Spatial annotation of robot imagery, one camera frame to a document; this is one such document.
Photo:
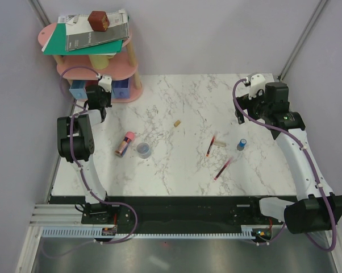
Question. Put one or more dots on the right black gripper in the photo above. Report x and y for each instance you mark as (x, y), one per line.
(244, 103)

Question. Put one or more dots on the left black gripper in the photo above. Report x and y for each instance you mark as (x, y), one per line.
(109, 95)

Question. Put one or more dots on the pastel four-compartment drawer organizer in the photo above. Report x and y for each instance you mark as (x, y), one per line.
(120, 89)

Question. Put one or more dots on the pink-capped clear tube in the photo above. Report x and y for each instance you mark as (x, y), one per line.
(128, 138)

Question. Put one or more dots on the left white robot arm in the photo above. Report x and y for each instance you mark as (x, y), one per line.
(75, 141)

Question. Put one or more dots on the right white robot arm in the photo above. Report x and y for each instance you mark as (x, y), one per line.
(317, 207)

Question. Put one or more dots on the blue-capped small bottle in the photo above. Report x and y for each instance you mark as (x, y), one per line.
(241, 145)

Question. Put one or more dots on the cream cylinder on shelf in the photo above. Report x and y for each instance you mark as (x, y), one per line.
(99, 61)

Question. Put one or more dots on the pink three-tier shelf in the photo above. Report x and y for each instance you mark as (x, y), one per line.
(122, 66)

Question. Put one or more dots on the red pen upper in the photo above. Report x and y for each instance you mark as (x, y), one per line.
(210, 146)

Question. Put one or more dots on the red pen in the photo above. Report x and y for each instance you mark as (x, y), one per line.
(227, 163)
(210, 146)

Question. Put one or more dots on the red pen lower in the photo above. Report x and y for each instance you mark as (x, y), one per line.
(227, 163)

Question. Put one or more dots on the grey manual booklet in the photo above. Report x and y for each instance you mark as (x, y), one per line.
(94, 38)

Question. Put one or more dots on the tan cork eraser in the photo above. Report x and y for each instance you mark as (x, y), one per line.
(177, 123)

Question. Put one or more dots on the green folder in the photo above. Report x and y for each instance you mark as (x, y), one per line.
(63, 39)

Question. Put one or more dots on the clear paperclip jar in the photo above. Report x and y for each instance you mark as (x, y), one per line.
(143, 150)

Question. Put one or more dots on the dark red cube box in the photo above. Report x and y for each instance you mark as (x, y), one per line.
(98, 21)

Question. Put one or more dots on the white papers stack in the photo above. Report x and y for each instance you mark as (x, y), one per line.
(78, 23)

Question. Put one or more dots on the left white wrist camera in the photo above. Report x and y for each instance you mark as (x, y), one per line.
(105, 81)

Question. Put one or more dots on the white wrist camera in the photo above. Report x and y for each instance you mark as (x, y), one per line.
(105, 81)
(256, 82)

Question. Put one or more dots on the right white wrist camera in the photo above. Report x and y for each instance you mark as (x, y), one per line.
(256, 82)

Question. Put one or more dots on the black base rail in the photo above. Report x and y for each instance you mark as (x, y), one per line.
(173, 214)

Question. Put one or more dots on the white slotted cable duct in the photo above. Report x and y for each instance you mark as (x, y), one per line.
(246, 232)

